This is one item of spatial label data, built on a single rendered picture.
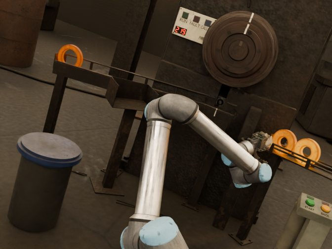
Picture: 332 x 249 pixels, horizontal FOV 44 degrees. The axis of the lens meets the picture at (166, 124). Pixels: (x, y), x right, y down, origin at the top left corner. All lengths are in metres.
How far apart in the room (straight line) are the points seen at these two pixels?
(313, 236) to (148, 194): 0.83
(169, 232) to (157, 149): 0.41
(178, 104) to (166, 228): 0.55
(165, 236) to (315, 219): 0.80
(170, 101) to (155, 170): 0.32
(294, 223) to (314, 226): 0.18
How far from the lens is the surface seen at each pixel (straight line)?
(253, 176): 2.08
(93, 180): 2.83
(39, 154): 2.02
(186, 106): 1.83
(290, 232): 2.31
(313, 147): 2.47
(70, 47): 2.99
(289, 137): 2.54
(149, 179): 1.84
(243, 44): 2.57
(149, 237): 1.64
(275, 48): 2.65
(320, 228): 2.14
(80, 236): 2.28
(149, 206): 1.83
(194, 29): 2.83
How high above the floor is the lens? 1.29
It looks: 17 degrees down
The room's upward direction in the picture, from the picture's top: 19 degrees clockwise
